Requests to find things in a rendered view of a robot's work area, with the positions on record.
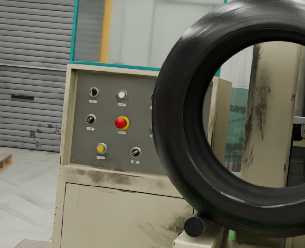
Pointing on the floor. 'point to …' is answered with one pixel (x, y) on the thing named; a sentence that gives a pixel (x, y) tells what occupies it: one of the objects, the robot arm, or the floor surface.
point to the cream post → (269, 120)
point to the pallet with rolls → (0, 162)
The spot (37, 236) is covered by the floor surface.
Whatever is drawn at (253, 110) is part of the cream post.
